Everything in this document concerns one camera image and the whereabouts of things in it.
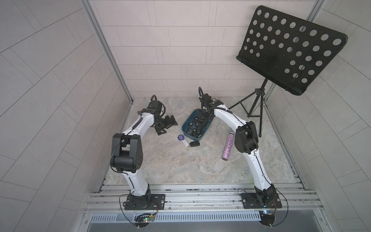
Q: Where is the teal plastic storage box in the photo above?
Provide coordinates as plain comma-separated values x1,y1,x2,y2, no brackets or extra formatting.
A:
181,109,213,141

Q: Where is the black silver-edged key fob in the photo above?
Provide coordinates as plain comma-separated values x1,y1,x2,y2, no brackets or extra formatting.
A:
192,130,203,138

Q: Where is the black key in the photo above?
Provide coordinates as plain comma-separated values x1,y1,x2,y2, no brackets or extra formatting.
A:
190,141,200,147

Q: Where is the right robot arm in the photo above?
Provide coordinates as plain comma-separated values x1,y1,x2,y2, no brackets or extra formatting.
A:
198,88,279,207

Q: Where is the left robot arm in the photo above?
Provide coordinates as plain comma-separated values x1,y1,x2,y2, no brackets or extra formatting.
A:
110,95,178,209

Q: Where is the purple small blind chip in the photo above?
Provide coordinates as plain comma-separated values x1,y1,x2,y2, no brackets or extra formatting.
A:
177,134,185,141

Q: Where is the left circuit board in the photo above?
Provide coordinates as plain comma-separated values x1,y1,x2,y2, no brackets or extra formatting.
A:
134,213,155,228

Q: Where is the circuit board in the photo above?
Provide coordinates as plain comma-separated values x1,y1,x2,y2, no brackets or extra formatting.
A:
259,210,275,227
134,213,155,228

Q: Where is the black perforated music stand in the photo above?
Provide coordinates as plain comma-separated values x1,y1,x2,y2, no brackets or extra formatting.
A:
225,5,348,122

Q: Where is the right circuit board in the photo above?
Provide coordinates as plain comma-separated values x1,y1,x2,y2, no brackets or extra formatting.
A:
259,210,275,227

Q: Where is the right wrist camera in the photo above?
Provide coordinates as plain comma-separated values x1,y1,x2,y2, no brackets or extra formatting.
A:
199,94,213,112

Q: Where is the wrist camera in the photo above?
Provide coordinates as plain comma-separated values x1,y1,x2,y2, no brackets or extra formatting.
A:
199,94,213,112
148,100,166,117

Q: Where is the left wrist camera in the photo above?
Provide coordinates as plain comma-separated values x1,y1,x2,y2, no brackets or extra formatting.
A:
148,100,166,117

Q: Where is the white key tag with ring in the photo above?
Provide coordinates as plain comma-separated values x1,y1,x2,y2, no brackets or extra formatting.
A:
182,140,190,150

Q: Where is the aluminium rail frame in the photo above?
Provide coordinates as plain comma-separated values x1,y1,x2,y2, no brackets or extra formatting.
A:
73,179,334,232

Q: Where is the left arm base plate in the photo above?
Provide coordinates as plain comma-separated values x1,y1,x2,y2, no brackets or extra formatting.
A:
122,194,166,210

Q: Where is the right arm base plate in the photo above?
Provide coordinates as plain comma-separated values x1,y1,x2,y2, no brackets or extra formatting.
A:
239,192,282,209

